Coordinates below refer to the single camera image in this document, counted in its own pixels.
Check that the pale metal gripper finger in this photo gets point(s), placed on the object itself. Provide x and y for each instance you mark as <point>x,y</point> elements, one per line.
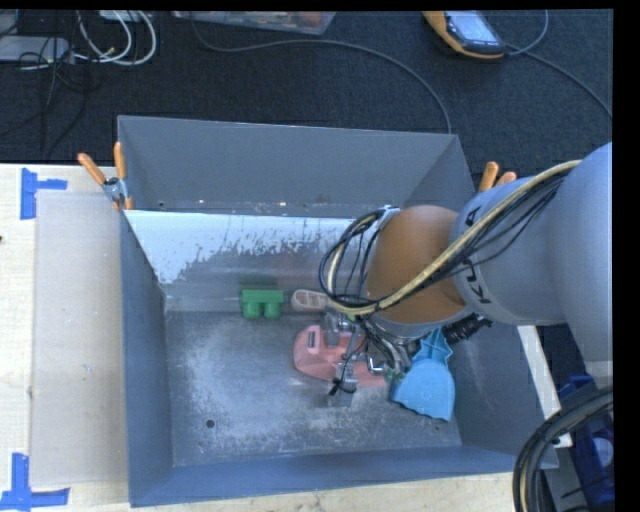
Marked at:
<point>346,382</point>
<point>334,331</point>

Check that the pink flat plastic piece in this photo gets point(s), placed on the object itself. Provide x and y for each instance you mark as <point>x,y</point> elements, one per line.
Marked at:
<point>310,357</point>

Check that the beige oval plastic piece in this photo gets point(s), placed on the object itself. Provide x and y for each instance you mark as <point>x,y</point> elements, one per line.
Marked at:
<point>307,300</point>

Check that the green toy brick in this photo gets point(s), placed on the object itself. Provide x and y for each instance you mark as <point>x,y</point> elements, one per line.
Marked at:
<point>261,302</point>

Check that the grey metal bin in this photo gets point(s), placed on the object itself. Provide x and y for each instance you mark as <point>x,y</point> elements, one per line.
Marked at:
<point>240,380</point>

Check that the pale wood flat board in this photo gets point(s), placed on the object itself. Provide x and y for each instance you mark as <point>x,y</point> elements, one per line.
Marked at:
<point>75,340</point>

